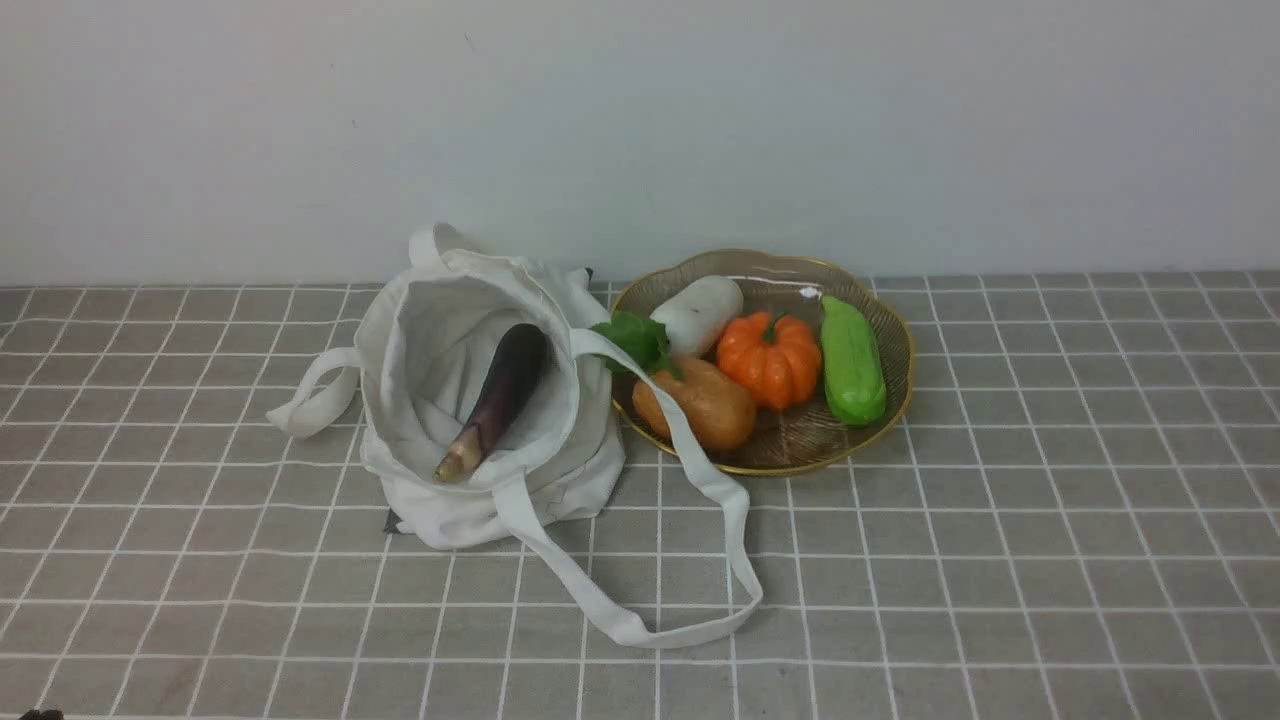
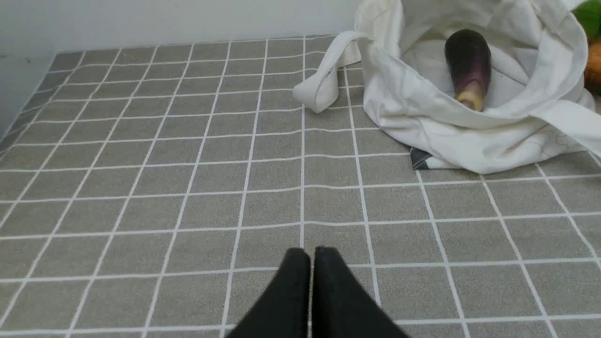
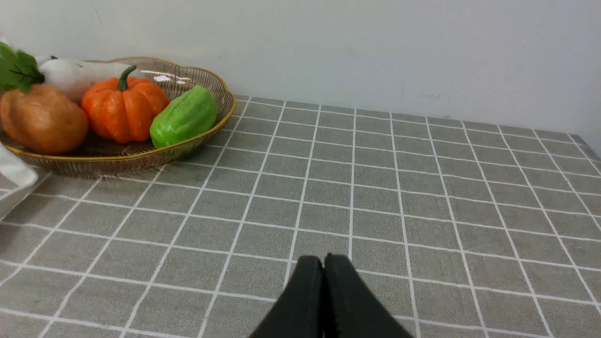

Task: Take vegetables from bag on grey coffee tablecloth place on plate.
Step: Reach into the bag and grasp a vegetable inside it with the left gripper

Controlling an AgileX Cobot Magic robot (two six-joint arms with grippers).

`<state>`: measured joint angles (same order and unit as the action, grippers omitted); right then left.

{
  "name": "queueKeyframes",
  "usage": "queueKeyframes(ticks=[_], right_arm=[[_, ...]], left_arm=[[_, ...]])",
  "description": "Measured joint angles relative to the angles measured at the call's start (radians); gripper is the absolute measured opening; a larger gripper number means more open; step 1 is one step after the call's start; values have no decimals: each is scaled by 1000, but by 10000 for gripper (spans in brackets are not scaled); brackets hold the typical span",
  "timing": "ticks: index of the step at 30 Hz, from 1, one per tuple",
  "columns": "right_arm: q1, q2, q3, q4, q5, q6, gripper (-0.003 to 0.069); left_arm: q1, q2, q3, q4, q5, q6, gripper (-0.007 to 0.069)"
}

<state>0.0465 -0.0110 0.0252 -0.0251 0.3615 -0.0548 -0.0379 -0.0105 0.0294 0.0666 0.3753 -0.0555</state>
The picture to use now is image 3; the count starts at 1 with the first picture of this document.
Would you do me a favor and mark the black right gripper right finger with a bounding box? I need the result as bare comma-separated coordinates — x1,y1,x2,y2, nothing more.
324,254,412,338

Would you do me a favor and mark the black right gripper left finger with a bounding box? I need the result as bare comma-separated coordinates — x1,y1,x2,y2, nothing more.
250,255,324,338

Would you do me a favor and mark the white cloth tote bag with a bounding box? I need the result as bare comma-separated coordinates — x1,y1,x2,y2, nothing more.
0,141,39,221

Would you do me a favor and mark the grey checked tablecloth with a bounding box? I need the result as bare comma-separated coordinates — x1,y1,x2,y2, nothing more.
0,97,601,338

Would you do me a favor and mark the gold rimmed wicker basket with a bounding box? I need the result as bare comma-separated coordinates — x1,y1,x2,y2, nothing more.
1,56,238,176

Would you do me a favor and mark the orange pumpkin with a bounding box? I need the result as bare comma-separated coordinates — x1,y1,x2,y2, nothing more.
81,65,170,144

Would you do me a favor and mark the white radish with leaves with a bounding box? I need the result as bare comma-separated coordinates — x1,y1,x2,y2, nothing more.
1,41,131,103

